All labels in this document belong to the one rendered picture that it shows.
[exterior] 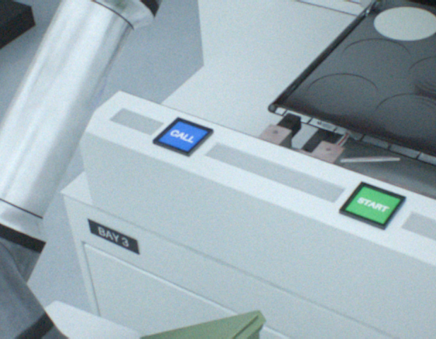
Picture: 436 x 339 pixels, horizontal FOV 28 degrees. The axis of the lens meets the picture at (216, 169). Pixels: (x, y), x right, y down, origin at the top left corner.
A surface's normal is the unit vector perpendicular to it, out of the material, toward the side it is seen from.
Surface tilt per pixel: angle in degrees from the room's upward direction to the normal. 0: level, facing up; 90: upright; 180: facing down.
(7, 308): 48
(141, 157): 90
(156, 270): 90
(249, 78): 0
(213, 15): 90
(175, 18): 0
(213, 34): 90
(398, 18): 0
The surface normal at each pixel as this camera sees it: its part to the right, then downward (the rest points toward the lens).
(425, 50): -0.07, -0.77
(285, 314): -0.55, 0.57
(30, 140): 0.07, -0.11
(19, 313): 0.70, -0.44
